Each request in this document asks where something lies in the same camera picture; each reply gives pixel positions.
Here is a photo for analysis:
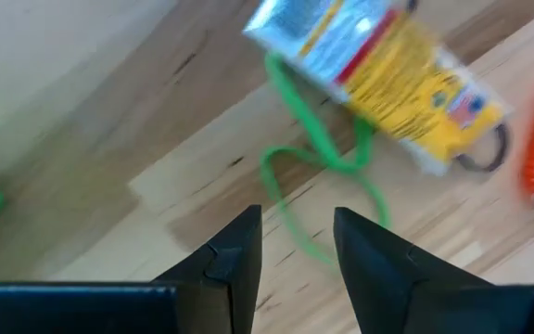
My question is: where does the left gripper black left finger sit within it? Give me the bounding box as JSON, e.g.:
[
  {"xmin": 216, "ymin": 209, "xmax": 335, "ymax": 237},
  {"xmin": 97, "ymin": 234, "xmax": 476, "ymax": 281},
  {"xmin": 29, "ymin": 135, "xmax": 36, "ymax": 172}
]
[{"xmin": 153, "ymin": 204, "xmax": 263, "ymax": 334}]

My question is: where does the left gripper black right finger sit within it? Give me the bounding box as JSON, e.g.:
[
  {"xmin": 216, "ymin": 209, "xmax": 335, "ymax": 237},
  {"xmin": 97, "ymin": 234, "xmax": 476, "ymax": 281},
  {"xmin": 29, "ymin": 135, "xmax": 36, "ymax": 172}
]
[{"xmin": 334, "ymin": 207, "xmax": 493, "ymax": 334}]

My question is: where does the green rubber band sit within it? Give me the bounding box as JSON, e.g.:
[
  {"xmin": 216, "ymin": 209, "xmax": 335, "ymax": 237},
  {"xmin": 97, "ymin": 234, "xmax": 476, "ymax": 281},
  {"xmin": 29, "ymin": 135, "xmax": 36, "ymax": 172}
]
[{"xmin": 260, "ymin": 52, "xmax": 392, "ymax": 266}]

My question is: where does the dark rubber band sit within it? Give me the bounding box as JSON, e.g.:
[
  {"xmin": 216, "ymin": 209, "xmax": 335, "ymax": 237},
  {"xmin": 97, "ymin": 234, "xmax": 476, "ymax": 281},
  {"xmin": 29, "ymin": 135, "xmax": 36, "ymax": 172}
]
[{"xmin": 454, "ymin": 121, "xmax": 513, "ymax": 173}]

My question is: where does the yellow silver pencil pack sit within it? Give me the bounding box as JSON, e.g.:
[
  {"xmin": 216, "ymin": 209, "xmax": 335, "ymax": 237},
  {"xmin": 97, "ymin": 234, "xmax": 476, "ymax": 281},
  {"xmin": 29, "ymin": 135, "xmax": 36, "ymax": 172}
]
[{"xmin": 242, "ymin": 0, "xmax": 514, "ymax": 176}]

